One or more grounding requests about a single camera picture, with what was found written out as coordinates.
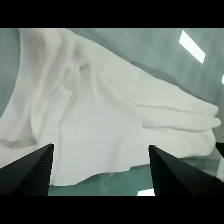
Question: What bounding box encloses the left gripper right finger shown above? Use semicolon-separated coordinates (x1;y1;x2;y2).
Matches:
148;144;224;197

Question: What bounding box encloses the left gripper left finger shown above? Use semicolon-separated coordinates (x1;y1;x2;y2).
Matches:
0;143;55;197

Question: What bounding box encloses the white shirt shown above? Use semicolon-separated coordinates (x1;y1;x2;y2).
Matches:
0;27;222;187

